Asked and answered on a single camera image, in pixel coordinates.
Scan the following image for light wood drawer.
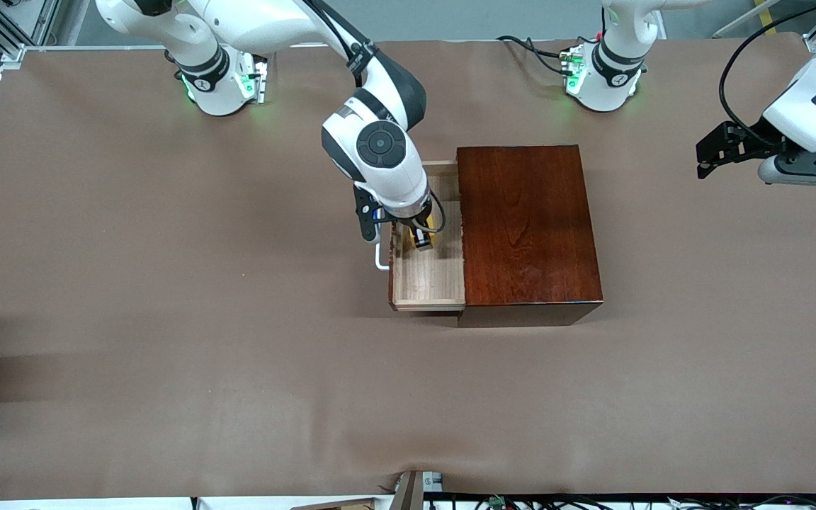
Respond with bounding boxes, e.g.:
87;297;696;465
376;161;467;314

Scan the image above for yellow tape strip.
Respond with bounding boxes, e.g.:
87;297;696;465
754;0;778;36

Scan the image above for dark wooden cabinet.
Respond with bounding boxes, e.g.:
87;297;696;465
456;144;604;328

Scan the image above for brown table cover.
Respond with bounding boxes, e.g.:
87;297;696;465
0;32;816;500

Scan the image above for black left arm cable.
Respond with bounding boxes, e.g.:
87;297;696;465
718;0;816;146

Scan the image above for black base cables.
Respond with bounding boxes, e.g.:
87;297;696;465
497;28;604;79

